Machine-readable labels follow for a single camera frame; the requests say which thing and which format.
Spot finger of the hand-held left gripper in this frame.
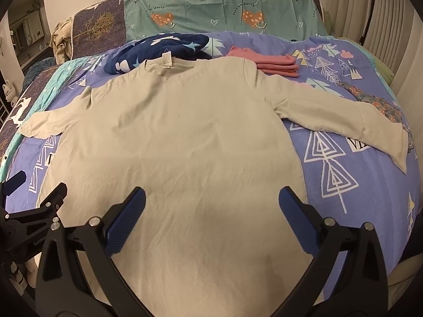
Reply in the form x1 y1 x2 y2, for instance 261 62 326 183
0 182 68 255
0 170 27 197

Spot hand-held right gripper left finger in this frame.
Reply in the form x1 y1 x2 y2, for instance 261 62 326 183
35 187 157 317

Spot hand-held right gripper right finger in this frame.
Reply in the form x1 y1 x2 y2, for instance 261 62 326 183
278 186 389 317

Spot beige t-shirt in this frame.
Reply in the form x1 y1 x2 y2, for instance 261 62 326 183
20 56 410 317

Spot folded pink clothes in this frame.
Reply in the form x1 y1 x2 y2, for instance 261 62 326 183
226 45 301 78

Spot purple tree-print blanket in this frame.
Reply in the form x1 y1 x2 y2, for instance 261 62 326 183
0 30 417 291

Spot white cat figurine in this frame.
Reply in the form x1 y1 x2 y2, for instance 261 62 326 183
2 79 18 108

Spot teal patterned sheet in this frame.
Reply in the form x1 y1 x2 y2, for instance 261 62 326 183
0 56 100 179

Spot floral patterned cloth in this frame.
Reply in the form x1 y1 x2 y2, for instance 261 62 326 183
340 81 415 154

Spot beige knitted cloth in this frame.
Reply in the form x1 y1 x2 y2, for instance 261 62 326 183
49 20 76 65

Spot navy star-print cloth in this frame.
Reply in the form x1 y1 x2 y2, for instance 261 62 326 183
104 33 210 75

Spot dark purple tree-print pillow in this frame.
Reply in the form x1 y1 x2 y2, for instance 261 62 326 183
71 0 128 60

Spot cream curtain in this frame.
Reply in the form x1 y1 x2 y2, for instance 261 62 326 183
319 0 423 96

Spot teal heart-print pillow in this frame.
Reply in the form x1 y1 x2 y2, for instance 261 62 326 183
123 0 329 40

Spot wall mirror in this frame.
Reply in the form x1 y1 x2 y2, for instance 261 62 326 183
7 0 47 70

